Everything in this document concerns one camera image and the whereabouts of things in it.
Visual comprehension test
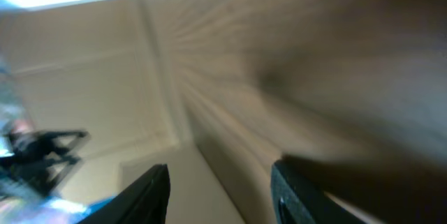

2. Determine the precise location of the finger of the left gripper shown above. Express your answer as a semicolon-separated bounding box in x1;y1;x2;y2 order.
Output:
6;154;82;196
6;130;89;156

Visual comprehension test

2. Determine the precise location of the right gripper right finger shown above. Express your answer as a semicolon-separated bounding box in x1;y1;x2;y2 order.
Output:
270;160;364;224

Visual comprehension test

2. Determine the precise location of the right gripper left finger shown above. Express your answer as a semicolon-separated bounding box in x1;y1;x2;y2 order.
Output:
80;164;170;224

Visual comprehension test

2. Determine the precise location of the cardboard box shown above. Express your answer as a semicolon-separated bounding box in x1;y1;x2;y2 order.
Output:
1;0;242;223

